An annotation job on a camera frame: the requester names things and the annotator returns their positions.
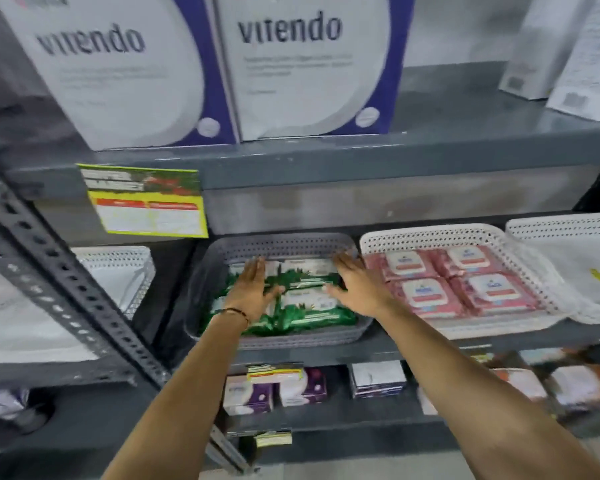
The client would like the person's right hand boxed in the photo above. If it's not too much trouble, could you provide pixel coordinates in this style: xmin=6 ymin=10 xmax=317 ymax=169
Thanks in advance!
xmin=326 ymin=252 xmax=396 ymax=319

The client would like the person's left hand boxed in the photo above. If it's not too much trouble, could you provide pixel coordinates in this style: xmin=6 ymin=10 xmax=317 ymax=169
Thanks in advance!
xmin=224 ymin=257 xmax=285 ymax=325

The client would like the person's left forearm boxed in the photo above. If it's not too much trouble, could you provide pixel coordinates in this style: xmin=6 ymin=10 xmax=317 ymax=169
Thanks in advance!
xmin=101 ymin=311 xmax=252 ymax=480

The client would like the person's right forearm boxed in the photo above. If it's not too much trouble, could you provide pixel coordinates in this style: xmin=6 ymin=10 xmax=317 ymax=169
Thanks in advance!
xmin=372 ymin=299 xmax=600 ymax=480

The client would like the green wipes packet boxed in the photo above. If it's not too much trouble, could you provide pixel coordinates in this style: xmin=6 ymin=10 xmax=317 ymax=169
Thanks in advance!
xmin=201 ymin=294 xmax=282 ymax=337
xmin=228 ymin=260 xmax=282 ymax=284
xmin=279 ymin=258 xmax=347 ymax=289
xmin=279 ymin=286 xmax=359 ymax=331

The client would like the grey plastic basket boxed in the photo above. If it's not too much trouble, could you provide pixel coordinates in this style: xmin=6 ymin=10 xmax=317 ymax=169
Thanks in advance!
xmin=184 ymin=233 xmax=376 ymax=351

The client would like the pink wipes packet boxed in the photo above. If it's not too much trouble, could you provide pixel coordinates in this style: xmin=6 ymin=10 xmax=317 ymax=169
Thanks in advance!
xmin=366 ymin=250 xmax=442 ymax=284
xmin=432 ymin=245 xmax=504 ymax=279
xmin=451 ymin=272 xmax=539 ymax=316
xmin=387 ymin=277 xmax=469 ymax=319

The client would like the small yellow price tag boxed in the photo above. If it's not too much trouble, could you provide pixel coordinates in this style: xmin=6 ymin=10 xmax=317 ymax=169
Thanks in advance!
xmin=246 ymin=363 xmax=304 ymax=384
xmin=254 ymin=430 xmax=294 ymax=448

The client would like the small white purple box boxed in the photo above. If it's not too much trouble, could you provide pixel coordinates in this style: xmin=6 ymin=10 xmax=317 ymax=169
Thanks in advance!
xmin=279 ymin=368 xmax=328 ymax=407
xmin=223 ymin=375 xmax=275 ymax=416

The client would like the white basket with pink packets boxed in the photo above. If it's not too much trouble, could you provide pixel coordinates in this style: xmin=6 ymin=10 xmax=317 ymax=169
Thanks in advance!
xmin=359 ymin=223 xmax=567 ymax=341

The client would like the grey metal shelf rack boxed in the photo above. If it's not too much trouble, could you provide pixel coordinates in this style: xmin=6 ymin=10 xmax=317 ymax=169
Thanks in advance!
xmin=0 ymin=0 xmax=600 ymax=480

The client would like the yellow green shelf label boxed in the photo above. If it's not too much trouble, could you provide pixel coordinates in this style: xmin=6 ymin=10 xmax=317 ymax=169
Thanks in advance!
xmin=77 ymin=164 xmax=210 ymax=239

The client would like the small white perforated basket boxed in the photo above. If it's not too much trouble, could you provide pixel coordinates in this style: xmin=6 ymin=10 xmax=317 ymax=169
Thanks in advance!
xmin=70 ymin=246 xmax=156 ymax=321

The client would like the white orange packet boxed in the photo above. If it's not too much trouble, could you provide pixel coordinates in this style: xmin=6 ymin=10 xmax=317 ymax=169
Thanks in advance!
xmin=490 ymin=367 xmax=549 ymax=401
xmin=549 ymin=364 xmax=600 ymax=411

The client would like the large white purple box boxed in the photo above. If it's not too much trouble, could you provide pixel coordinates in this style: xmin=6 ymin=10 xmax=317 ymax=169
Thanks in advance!
xmin=212 ymin=0 xmax=417 ymax=143
xmin=0 ymin=0 xmax=238 ymax=152

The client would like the white basket with yellow sticker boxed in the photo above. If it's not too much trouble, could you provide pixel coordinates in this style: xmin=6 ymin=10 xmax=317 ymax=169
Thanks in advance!
xmin=505 ymin=212 xmax=600 ymax=326

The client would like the white plastic bag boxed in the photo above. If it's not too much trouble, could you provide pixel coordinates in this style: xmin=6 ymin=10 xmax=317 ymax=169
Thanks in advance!
xmin=0 ymin=255 xmax=102 ymax=365

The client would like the plain white carton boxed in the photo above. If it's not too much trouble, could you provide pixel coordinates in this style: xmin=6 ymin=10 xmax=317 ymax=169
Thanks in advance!
xmin=498 ymin=0 xmax=598 ymax=101
xmin=546 ymin=0 xmax=600 ymax=122

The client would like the thin thread bracelet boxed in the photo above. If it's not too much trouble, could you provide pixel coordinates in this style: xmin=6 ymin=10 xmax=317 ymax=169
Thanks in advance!
xmin=214 ymin=307 xmax=251 ymax=328

